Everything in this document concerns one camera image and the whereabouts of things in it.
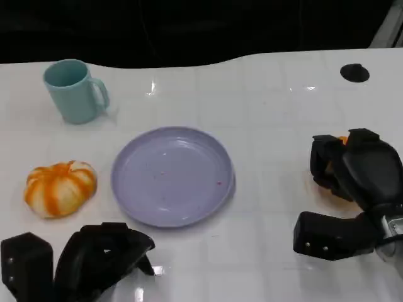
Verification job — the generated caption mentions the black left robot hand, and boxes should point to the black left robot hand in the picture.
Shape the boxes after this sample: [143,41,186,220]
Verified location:
[54,222,156,302]

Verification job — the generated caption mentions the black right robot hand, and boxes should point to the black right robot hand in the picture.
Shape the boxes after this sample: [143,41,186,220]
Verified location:
[309,128,403,212]

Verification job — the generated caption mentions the orange and white bread roll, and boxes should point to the orange and white bread roll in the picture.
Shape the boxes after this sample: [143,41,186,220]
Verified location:
[25,160,98,220]
[311,135,363,208]

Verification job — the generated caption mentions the black round table grommet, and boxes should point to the black round table grommet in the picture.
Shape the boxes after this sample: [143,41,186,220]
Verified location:
[339,63,370,84]

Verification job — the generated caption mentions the lilac plate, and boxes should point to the lilac plate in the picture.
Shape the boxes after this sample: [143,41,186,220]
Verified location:
[110,126,236,229]

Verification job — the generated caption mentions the pale green mug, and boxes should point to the pale green mug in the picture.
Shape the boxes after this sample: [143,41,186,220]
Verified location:
[43,59,111,125]

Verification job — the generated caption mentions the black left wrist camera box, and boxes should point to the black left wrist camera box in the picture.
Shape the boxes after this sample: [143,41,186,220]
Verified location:
[0,232,54,302]

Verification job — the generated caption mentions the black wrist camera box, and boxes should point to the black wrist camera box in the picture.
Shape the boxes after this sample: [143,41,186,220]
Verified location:
[293,211,380,262]
[0,232,54,302]

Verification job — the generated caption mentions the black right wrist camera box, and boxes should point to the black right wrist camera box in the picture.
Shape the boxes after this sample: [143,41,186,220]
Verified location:
[293,211,380,262]

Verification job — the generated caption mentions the grey metal frame post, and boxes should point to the grey metal frame post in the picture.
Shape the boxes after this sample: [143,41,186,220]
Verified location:
[370,0,403,49]

